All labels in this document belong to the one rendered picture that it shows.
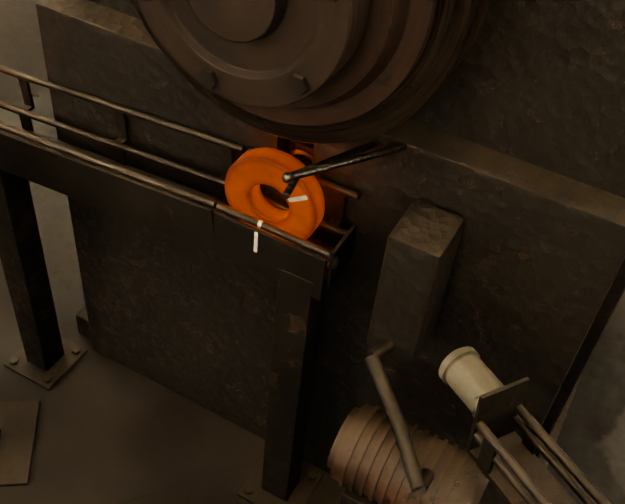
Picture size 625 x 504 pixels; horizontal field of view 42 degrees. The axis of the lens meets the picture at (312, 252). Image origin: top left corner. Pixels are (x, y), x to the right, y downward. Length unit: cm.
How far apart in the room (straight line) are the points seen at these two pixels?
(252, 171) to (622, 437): 116
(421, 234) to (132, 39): 53
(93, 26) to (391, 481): 81
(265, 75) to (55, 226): 142
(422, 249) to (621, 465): 102
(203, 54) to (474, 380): 52
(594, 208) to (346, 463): 49
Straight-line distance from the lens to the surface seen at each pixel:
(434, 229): 109
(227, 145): 125
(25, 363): 196
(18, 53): 300
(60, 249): 220
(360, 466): 119
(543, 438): 106
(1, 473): 180
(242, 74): 94
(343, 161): 102
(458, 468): 118
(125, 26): 132
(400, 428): 115
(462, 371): 108
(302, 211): 116
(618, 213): 109
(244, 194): 120
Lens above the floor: 151
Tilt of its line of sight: 44 degrees down
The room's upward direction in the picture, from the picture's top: 7 degrees clockwise
